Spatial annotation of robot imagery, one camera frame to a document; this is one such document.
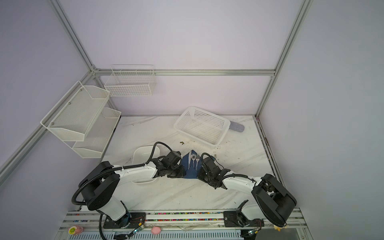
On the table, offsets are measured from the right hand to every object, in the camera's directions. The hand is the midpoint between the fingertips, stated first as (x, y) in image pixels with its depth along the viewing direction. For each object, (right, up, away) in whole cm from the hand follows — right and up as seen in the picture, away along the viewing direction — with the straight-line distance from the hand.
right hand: (195, 174), depth 87 cm
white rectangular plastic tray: (-35, +10, +9) cm, 37 cm away
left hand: (-7, 0, 0) cm, 7 cm away
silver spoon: (-1, +8, +9) cm, 12 cm away
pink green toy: (-55, -20, -20) cm, 62 cm away
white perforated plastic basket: (+6, +30, +28) cm, 41 cm away
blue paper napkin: (-2, 0, +2) cm, 3 cm away
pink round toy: (-19, -21, -17) cm, 33 cm away
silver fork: (+1, +7, +9) cm, 11 cm away
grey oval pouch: (+31, +29, +24) cm, 49 cm away
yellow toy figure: (+38, -19, -19) cm, 46 cm away
